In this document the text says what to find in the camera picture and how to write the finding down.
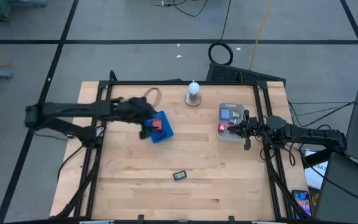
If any dark grey cabinet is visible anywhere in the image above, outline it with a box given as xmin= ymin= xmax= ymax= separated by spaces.
xmin=313 ymin=151 xmax=358 ymax=224

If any thin black cable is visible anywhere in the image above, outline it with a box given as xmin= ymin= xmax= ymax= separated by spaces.
xmin=287 ymin=101 xmax=356 ymax=106

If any long yellow cable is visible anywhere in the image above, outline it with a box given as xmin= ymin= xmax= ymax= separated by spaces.
xmin=249 ymin=0 xmax=275 ymax=71

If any round wooden bulb stand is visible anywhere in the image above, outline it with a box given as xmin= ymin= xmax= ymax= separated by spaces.
xmin=184 ymin=91 xmax=203 ymax=108

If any black coiled cable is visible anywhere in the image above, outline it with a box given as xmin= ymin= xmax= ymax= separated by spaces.
xmin=208 ymin=0 xmax=234 ymax=67

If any black support bar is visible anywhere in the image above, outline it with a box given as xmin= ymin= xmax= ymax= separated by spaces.
xmin=303 ymin=146 xmax=344 ymax=169

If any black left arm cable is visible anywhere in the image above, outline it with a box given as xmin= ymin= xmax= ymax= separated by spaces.
xmin=57 ymin=144 xmax=86 ymax=182

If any black aluminium table frame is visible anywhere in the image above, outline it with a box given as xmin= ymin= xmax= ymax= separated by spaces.
xmin=50 ymin=70 xmax=314 ymax=220

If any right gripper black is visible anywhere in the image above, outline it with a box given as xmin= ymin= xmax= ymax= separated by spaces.
xmin=227 ymin=109 xmax=263 ymax=151

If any smartphone with lit screen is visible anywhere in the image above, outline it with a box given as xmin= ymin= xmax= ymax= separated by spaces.
xmin=291 ymin=189 xmax=313 ymax=220

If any black floor cable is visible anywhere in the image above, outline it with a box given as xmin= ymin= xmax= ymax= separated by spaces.
xmin=153 ymin=0 xmax=209 ymax=18

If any grey plastic bin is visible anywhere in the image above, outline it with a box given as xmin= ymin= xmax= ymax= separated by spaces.
xmin=217 ymin=102 xmax=246 ymax=143

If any grey flat object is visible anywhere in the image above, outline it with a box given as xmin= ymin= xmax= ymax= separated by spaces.
xmin=11 ymin=0 xmax=48 ymax=7

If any blue plastic basket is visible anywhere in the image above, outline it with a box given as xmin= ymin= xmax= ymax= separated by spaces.
xmin=144 ymin=110 xmax=175 ymax=144

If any white paper sign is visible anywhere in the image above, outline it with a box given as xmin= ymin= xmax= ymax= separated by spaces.
xmin=303 ymin=150 xmax=328 ymax=190

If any white light bulb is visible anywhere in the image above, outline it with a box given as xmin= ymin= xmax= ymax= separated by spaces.
xmin=188 ymin=79 xmax=201 ymax=96

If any black digital display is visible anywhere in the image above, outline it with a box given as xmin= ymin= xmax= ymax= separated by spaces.
xmin=173 ymin=169 xmax=188 ymax=182

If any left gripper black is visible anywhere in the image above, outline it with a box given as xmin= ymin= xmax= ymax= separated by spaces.
xmin=113 ymin=96 xmax=163 ymax=140

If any black perforated panel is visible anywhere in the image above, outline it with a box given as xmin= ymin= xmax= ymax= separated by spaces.
xmin=206 ymin=62 xmax=287 ymax=87

